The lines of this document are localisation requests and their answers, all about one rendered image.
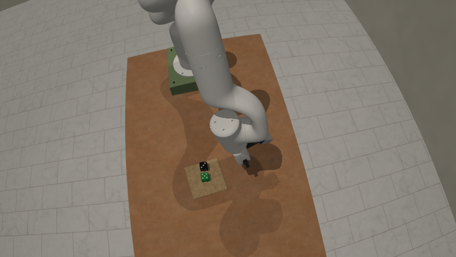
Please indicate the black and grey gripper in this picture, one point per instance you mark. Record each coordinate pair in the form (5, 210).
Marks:
(242, 157)

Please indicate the black die with white pips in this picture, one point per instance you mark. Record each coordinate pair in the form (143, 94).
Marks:
(203, 166)

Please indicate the green die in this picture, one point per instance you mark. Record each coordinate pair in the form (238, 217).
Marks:
(205, 177)

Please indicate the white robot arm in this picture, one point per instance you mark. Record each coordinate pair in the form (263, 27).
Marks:
(200, 51)

